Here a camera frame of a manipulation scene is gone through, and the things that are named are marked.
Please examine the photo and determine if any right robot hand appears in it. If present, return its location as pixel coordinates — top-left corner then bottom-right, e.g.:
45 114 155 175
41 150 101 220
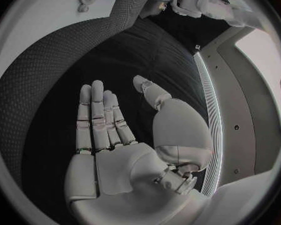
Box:
63 74 214 225

